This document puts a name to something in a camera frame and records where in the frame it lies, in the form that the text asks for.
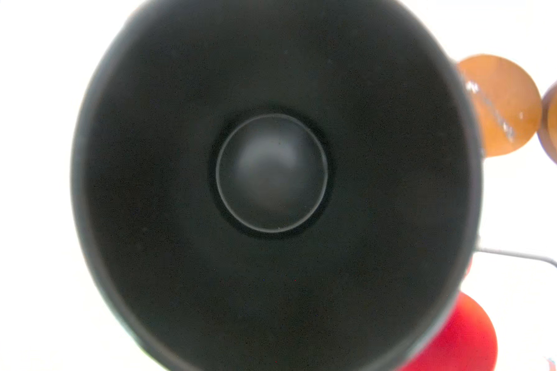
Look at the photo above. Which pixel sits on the red inside white mug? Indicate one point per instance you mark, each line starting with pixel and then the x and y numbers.
pixel 467 342

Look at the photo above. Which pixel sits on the black mug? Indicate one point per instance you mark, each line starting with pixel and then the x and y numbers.
pixel 277 185

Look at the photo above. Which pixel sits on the scratched dark wooden round coaster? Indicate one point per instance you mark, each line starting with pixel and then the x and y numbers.
pixel 506 100

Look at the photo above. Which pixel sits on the strawberry print serving tray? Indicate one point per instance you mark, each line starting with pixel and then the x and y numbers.
pixel 518 255

